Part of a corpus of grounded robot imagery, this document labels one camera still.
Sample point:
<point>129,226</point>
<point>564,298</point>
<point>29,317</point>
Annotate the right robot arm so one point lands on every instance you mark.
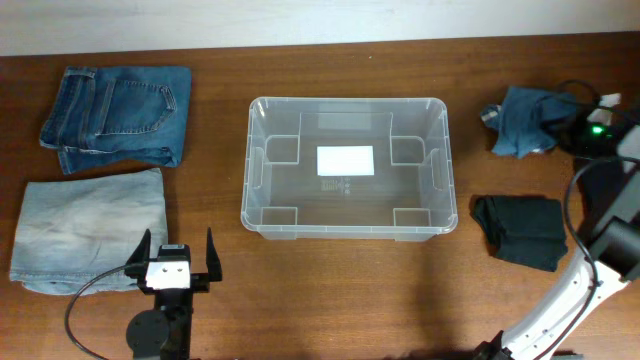
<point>601,266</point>

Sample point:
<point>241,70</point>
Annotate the clear plastic storage bin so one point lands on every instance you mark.
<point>411,196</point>

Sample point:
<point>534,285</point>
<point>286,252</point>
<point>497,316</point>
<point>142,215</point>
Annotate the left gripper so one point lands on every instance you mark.
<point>198,281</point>

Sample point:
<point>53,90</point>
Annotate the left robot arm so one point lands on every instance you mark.
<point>164,332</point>

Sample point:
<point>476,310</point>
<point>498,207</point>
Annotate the teal blue shirt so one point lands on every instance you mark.
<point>520,118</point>

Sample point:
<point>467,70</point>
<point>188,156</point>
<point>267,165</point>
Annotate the dark blue folded jeans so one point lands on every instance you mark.
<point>103,115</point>

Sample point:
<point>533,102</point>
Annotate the dark navy garment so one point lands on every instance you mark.
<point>599,187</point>

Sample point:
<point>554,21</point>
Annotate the light blue jeans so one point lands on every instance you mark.
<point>70,232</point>

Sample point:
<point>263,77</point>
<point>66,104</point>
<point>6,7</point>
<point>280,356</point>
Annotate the white label in bin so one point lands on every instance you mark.
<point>345,161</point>

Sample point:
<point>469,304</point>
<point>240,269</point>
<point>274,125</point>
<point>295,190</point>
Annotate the black garment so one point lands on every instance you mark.
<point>524,230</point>

